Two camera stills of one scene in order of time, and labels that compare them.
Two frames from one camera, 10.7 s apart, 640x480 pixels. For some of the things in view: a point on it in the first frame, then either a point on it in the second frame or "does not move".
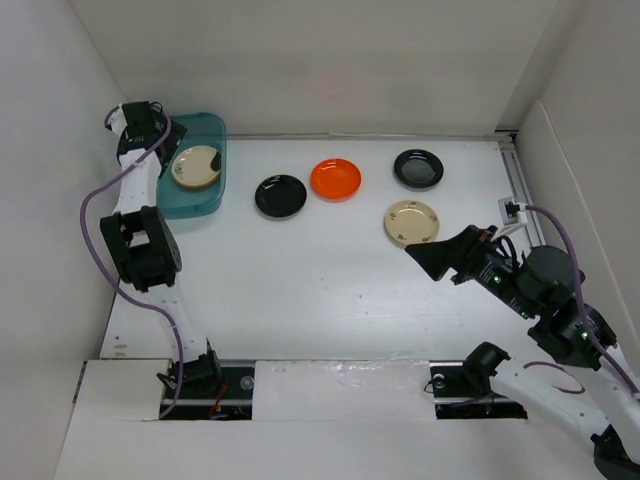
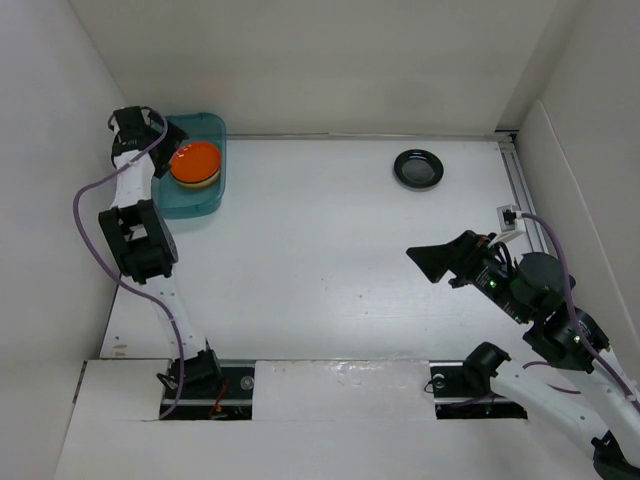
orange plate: x=336 y=180 to x=195 y=161
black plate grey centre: x=418 y=170 does not move
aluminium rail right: x=520 y=184 does not move
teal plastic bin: x=177 y=201 does not move
